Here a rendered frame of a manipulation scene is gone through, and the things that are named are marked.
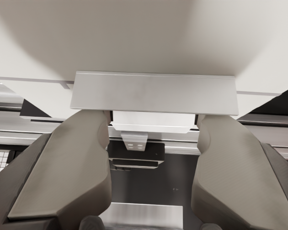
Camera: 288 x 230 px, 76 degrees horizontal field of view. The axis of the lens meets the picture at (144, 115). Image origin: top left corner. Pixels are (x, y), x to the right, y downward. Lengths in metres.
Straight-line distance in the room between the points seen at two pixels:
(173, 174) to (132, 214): 0.52
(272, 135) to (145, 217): 0.41
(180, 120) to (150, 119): 0.03
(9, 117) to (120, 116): 0.41
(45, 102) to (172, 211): 0.16
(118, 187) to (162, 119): 0.56
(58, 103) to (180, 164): 0.60
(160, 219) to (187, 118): 0.10
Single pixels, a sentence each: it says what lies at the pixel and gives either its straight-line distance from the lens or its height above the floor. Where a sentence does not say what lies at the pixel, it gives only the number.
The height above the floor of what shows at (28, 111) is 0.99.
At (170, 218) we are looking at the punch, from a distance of 0.21.
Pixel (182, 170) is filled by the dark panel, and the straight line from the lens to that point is 0.72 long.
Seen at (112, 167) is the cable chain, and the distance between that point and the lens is 0.58.
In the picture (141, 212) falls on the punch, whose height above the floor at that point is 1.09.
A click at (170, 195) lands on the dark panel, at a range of 0.72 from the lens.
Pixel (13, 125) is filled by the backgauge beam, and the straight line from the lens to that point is 0.54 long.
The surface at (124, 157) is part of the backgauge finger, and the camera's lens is 0.39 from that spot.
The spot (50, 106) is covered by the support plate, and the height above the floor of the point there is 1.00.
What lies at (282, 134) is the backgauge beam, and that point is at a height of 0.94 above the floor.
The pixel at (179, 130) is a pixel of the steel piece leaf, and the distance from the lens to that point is 0.21.
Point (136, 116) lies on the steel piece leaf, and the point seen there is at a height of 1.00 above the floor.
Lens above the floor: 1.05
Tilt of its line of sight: 18 degrees down
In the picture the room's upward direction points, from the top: 177 degrees counter-clockwise
